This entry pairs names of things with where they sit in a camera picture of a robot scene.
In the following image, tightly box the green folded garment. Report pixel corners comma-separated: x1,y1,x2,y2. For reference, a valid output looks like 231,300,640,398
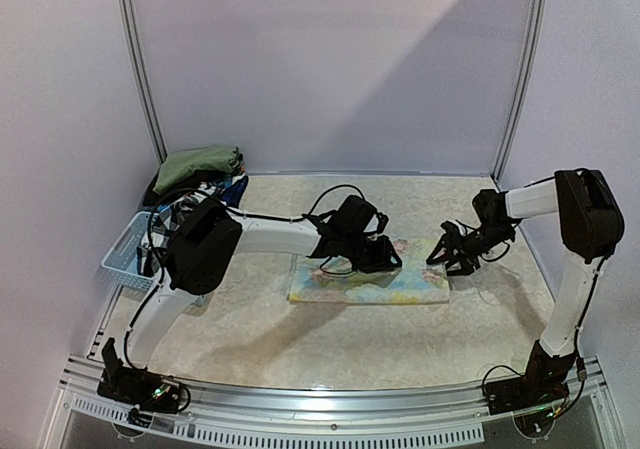
153,145,244,195

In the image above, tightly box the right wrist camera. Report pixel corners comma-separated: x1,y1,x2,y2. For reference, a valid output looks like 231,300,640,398
440,220,468,236

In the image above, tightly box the floral pastel cloth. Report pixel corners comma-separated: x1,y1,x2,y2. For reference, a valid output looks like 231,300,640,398
287,238,450,305

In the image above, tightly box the black white checkered shirt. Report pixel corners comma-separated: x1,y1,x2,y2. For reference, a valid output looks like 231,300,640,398
136,190,207,277

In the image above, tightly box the light blue plastic basket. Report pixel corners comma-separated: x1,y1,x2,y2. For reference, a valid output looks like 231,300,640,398
101,211,154,293

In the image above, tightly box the aluminium frame post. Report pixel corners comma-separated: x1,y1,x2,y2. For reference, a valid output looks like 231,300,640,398
118,0,168,164
491,0,545,185

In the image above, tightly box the aluminium front rail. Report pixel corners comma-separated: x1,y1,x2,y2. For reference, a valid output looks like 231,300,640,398
45,357,624,448

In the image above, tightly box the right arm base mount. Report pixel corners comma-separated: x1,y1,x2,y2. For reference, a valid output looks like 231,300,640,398
481,341,586,415

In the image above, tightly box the black folded garment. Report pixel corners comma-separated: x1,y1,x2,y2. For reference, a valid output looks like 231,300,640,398
140,157,245,207

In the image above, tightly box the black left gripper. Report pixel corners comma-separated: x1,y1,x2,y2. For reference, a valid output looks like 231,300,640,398
342,233,403,275

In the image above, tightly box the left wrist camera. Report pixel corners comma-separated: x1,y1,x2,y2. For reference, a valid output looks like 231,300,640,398
375,212,389,234

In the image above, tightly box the right aluminium frame post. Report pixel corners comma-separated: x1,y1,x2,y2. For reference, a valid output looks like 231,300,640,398
491,0,545,185

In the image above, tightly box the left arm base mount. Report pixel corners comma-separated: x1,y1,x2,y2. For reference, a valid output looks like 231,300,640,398
97,337,191,414

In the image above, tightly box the left aluminium frame post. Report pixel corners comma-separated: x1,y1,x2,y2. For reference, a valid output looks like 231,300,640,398
118,0,168,164

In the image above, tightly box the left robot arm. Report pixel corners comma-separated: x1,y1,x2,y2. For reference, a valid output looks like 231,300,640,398
102,195,402,403

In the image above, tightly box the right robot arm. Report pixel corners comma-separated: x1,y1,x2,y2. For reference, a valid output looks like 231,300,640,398
426,168,625,360

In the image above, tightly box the blue patterned garment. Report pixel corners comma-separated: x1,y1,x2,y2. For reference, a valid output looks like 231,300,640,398
198,174,249,208

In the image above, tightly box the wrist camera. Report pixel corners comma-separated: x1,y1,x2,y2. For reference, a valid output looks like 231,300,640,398
440,220,468,236
375,212,389,234

